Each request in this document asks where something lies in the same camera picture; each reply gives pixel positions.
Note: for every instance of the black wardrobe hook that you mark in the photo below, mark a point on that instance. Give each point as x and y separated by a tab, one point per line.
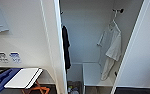
61	13
119	10

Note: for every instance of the white hanging shirt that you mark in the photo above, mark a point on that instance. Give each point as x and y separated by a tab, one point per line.
111	46

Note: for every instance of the white flat board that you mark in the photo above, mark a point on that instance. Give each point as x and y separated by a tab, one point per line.
23	78

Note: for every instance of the white wardrobe cabinet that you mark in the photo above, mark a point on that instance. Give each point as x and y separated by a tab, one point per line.
84	33

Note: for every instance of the wall socket with blue label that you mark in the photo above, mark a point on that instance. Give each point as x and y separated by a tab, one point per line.
15	57

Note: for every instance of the white wall socket plate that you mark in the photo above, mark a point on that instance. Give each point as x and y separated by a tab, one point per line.
2	57

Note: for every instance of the white wardrobe door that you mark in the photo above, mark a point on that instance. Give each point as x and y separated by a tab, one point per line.
141	50
52	36

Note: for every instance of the black hanging garment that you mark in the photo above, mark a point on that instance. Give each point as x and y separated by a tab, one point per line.
66	46

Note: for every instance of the blue moulded tray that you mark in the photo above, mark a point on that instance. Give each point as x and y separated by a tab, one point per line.
2	79

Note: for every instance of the grey storage bin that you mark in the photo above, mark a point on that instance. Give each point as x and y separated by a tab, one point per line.
78	85

